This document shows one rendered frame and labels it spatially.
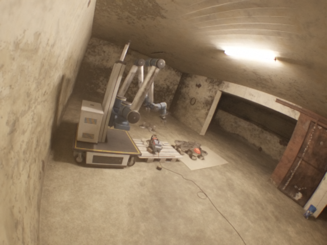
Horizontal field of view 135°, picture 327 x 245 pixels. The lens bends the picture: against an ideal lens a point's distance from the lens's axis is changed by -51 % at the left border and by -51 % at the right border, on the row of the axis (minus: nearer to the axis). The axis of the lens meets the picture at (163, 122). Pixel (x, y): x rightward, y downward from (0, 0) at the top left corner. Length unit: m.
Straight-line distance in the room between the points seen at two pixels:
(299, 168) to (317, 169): 0.72
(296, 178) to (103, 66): 9.47
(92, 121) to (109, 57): 5.62
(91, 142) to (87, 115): 0.47
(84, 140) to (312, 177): 6.26
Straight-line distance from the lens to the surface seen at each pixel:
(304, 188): 5.68
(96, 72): 7.46
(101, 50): 7.50
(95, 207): 1.89
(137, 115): 1.98
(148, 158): 2.90
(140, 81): 2.72
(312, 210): 5.20
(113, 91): 2.22
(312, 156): 5.54
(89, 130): 2.27
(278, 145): 10.93
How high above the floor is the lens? 1.55
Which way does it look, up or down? 14 degrees down
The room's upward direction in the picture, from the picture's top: 20 degrees clockwise
